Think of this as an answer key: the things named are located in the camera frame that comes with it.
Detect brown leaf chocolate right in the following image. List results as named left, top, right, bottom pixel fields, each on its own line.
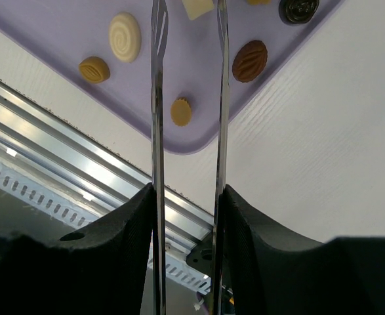
left=232, top=40, right=268, bottom=83

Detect tan leaf chocolate bottom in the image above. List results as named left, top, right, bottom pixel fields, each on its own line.
left=78, top=56, right=111, bottom=84

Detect aluminium frame rail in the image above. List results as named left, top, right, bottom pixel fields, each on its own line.
left=0, top=69, right=216, bottom=253

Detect slotted cable duct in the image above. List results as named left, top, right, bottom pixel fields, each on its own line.
left=0, top=161, right=210, bottom=295

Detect white square chocolate centre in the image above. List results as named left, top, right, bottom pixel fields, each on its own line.
left=182, top=0, right=214, bottom=20

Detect black swirl round chocolate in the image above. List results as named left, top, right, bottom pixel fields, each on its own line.
left=279, top=0, right=320, bottom=24

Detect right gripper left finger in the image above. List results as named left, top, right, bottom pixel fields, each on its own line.
left=0, top=184, right=155, bottom=314

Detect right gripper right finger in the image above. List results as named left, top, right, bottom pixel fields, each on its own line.
left=223, top=186, right=385, bottom=314

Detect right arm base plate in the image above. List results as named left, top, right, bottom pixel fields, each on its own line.
left=186, top=236, right=213, bottom=276

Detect purple tray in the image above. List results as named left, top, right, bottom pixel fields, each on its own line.
left=0, top=1, right=340, bottom=154

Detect tan round chocolate upper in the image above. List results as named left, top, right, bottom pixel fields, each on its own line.
left=247, top=0, right=271, bottom=6

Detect tan fluted round chocolate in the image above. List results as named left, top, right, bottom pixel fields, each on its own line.
left=171, top=98, right=192, bottom=127

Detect metal tongs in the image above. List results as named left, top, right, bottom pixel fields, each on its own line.
left=151, top=1, right=230, bottom=314

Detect white swirl oval chocolate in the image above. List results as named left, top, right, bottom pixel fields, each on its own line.
left=108, top=12, right=142, bottom=63

